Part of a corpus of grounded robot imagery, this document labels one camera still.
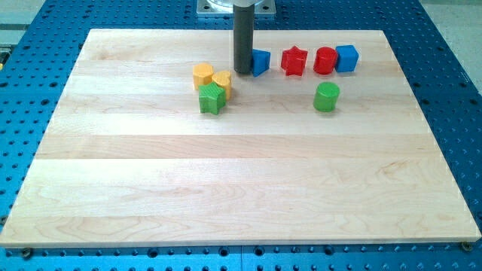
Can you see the blue perforated metal table plate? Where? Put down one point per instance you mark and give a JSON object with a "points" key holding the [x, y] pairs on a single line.
{"points": [[39, 66]]}

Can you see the red star block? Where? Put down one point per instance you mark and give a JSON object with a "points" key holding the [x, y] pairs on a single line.
{"points": [[294, 61]]}

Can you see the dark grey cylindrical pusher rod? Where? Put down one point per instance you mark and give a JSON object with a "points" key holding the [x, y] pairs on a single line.
{"points": [[243, 29]]}

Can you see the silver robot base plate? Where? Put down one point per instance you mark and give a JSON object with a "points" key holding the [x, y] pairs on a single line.
{"points": [[224, 8]]}

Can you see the light wooden board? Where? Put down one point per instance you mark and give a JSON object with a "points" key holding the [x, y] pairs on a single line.
{"points": [[129, 160]]}

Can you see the blue cube block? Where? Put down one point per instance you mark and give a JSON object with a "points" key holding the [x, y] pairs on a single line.
{"points": [[347, 58]]}

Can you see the yellow hexagon block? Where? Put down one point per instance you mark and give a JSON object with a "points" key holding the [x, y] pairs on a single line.
{"points": [[202, 74]]}

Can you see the red cylinder block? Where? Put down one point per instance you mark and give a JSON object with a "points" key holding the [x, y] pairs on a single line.
{"points": [[325, 60]]}

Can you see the green cylinder block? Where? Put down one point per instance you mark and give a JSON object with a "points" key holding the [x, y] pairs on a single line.
{"points": [[326, 96]]}

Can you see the green star block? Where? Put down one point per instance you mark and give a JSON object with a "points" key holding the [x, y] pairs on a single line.
{"points": [[212, 98]]}

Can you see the yellow heart block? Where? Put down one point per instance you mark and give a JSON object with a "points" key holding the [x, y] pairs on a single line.
{"points": [[223, 79]]}

